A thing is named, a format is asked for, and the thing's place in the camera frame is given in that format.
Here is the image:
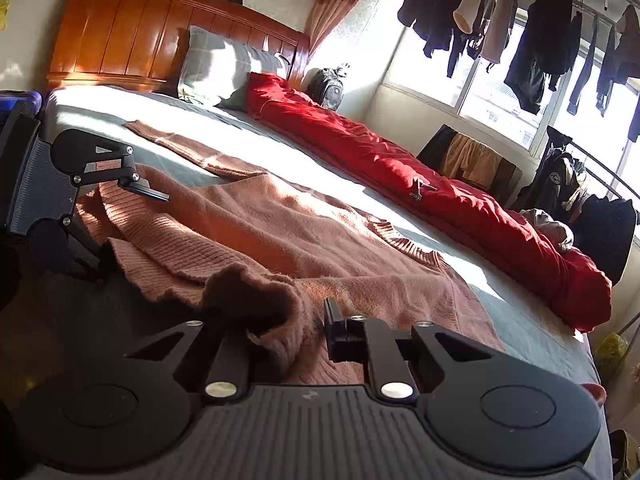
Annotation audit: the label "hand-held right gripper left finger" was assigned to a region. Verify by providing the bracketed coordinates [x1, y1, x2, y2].
[120, 317, 253, 403]

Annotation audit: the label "brown hanging garment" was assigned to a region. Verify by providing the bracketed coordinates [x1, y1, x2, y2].
[595, 5, 640, 143]

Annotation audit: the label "dark jacket with round badge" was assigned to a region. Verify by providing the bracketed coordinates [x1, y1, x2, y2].
[515, 147, 581, 211]

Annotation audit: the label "black hanging jacket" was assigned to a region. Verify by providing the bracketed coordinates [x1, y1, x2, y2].
[504, 0, 583, 116]

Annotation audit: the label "yellow plastic bag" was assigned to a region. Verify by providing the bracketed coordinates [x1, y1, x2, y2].
[595, 332, 631, 381]

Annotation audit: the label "beige hanging garment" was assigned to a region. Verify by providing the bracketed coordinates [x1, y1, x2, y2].
[452, 0, 518, 63]

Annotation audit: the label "grey checked pillow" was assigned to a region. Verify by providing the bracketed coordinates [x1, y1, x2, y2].
[177, 25, 291, 111]

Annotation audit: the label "black hanging coat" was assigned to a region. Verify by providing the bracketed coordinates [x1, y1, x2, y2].
[575, 195, 638, 281]

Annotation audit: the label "blue box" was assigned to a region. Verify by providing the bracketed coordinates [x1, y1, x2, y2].
[0, 90, 43, 128]

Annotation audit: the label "red quilt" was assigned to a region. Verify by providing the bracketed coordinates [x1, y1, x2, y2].
[246, 72, 613, 333]

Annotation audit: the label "black hanging garment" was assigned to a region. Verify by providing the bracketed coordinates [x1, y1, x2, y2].
[397, 0, 473, 58]

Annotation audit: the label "brown draped cloth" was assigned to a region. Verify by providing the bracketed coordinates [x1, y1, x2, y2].
[495, 157, 523, 206]

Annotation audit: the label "wooden headboard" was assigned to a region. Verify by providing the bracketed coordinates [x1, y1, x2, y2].
[46, 0, 312, 96]

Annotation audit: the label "dark hanging trousers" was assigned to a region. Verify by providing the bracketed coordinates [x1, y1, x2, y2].
[567, 10, 598, 116]

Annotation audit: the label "mustard yellow cloth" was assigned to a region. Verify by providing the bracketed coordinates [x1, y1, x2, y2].
[442, 132, 501, 186]

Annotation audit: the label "beige crumpled cloth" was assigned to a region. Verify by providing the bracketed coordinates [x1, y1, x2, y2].
[520, 208, 576, 253]

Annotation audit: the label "grey backpack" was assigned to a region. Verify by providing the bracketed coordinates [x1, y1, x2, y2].
[306, 62, 348, 111]

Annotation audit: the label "grey metal clip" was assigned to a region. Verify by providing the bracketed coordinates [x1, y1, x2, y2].
[409, 177, 437, 202]

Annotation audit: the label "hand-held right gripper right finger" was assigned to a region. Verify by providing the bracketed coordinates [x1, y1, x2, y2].
[322, 297, 493, 403]

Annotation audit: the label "metal clothes drying rack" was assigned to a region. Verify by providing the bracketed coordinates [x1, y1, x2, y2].
[545, 125, 640, 201]

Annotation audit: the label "white framed window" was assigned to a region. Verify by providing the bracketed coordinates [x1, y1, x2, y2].
[385, 10, 640, 181]

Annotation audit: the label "pink knit sweater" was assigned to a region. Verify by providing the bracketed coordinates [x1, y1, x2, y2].
[75, 120, 506, 386]

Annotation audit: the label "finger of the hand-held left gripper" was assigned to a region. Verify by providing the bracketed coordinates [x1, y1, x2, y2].
[60, 215, 118, 283]
[75, 144, 171, 203]

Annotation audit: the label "black draped cloth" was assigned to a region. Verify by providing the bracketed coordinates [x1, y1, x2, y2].
[417, 124, 458, 173]

